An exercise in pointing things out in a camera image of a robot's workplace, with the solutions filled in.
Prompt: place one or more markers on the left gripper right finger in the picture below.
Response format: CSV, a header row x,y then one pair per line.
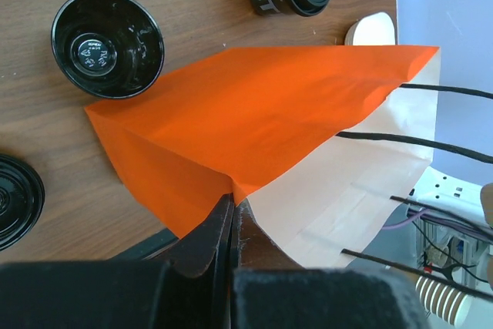
x,y
270,290

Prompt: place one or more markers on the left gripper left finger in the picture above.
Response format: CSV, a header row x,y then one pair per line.
x,y
185,286

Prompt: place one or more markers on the orange paper bag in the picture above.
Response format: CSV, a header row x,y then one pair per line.
x,y
321,141

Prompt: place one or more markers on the stack of paper cups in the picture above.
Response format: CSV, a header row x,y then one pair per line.
x,y
443,301

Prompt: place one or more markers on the black cup lid on table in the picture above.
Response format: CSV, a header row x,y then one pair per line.
x,y
22,199

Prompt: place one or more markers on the white panda dish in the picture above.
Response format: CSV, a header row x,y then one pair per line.
x,y
375,29

